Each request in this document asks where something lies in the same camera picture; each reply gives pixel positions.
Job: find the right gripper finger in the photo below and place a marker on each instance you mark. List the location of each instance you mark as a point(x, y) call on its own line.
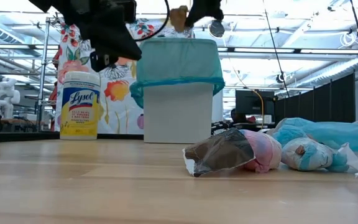
point(216, 9)
point(197, 11)

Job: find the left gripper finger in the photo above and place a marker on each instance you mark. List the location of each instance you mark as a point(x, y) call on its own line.
point(113, 40)

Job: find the large brown paper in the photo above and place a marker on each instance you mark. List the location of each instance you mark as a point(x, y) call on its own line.
point(179, 18)

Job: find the white bin with blue liner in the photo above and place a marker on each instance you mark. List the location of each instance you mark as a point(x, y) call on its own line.
point(179, 62)

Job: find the white plastic trash bin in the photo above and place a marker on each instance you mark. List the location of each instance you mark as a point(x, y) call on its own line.
point(179, 115)

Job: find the blue trash bag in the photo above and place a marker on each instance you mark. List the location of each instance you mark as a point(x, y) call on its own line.
point(331, 130)

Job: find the blue white wad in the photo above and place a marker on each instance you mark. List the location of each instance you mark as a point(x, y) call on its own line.
point(309, 155)

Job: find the floral print cloth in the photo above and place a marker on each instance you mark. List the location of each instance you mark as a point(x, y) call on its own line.
point(120, 93)

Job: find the thin black pole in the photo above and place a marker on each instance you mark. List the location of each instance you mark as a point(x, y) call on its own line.
point(276, 49)

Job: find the Lysol wipes canister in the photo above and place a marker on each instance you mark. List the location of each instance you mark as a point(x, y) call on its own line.
point(79, 105)

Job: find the black computer monitor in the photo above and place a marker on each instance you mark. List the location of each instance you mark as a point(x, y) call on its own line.
point(253, 102)

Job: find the person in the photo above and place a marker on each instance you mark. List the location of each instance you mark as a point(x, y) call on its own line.
point(237, 115)

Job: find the white humanoid robot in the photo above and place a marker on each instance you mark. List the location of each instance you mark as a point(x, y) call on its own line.
point(5, 96)

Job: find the dark partition panels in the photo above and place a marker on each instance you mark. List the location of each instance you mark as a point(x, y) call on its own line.
point(315, 102)

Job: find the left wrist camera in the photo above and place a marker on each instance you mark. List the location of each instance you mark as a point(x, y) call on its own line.
point(121, 11)

